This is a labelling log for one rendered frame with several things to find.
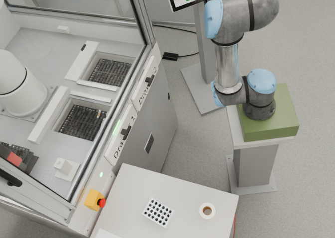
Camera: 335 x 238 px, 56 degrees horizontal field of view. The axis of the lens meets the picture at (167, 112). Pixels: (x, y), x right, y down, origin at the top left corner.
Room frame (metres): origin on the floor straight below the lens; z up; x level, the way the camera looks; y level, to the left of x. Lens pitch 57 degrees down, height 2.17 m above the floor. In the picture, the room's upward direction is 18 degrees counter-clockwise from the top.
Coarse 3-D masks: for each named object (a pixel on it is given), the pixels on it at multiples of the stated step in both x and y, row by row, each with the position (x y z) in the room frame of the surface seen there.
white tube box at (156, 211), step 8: (152, 200) 0.49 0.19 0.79; (144, 208) 0.46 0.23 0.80; (152, 208) 0.45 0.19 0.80; (160, 208) 0.44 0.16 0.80; (168, 208) 0.43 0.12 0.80; (144, 216) 0.43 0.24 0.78; (152, 216) 0.42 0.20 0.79; (160, 216) 0.40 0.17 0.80; (168, 216) 0.40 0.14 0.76; (160, 224) 0.37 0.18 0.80; (168, 224) 0.37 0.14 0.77
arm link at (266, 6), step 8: (256, 0) 0.72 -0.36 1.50; (264, 0) 0.72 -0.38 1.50; (272, 0) 0.72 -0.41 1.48; (256, 8) 0.70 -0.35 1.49; (264, 8) 0.70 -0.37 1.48; (272, 8) 0.70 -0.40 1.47; (256, 16) 0.69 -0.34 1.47; (264, 16) 0.68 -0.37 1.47; (272, 16) 0.69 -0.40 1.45; (256, 24) 0.68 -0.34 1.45; (264, 24) 0.68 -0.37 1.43
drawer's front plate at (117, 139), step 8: (128, 104) 0.93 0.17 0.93; (128, 112) 0.89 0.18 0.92; (128, 120) 0.87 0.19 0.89; (120, 128) 0.81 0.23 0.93; (120, 136) 0.79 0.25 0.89; (112, 144) 0.74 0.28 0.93; (120, 144) 0.77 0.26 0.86; (112, 152) 0.72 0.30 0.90; (120, 152) 0.75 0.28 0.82; (112, 160) 0.70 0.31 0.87
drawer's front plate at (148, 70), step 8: (152, 56) 1.18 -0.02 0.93; (152, 64) 1.15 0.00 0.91; (144, 72) 1.10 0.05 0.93; (152, 72) 1.13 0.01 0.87; (144, 80) 1.06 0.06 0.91; (136, 88) 1.01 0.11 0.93; (144, 88) 1.04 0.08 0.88; (136, 96) 0.97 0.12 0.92; (144, 96) 1.02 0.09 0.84; (136, 104) 0.95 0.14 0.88
